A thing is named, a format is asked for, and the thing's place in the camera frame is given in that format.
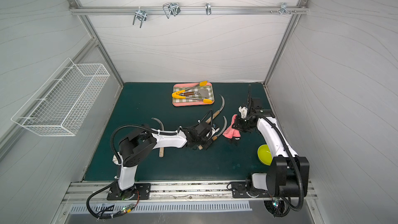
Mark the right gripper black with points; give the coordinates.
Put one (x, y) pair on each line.
(251, 107)

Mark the pink checkered tray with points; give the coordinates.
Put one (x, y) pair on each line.
(178, 103)

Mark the white wire basket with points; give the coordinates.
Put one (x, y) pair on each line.
(60, 106)

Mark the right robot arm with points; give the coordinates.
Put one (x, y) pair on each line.
(286, 180)

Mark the pink rag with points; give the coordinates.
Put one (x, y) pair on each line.
(230, 132)

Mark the metal u-bolt clamp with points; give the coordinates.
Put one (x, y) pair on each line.
(171, 9)
(140, 17)

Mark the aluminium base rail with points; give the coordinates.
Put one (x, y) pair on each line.
(161, 191)

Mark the aluminium crossbar rail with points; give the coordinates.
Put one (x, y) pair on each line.
(185, 10)

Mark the metal U-bolt clamp middle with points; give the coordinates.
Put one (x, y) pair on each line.
(171, 9)

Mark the metal bracket with bolts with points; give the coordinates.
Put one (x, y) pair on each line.
(283, 10)

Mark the metal U-bolt clamp left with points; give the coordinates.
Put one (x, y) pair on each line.
(140, 17)

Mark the yellow tipped metal tongs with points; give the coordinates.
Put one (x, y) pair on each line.
(196, 87)

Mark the white rope ball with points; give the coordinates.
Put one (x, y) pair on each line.
(116, 161)

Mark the lime green bowl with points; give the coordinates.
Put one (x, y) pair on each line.
(264, 155)

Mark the small metal spatula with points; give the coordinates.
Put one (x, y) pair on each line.
(201, 93)

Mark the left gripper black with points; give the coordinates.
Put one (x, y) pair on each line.
(210, 131)

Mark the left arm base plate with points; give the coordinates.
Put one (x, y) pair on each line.
(138, 191)

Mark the small metal hook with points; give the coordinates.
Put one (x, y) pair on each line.
(208, 9)

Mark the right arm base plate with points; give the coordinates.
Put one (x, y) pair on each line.
(240, 190)

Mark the white vent strip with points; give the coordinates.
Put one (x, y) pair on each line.
(168, 207)

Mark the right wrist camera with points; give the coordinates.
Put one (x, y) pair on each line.
(243, 111)

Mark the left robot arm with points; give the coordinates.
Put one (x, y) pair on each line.
(132, 143)

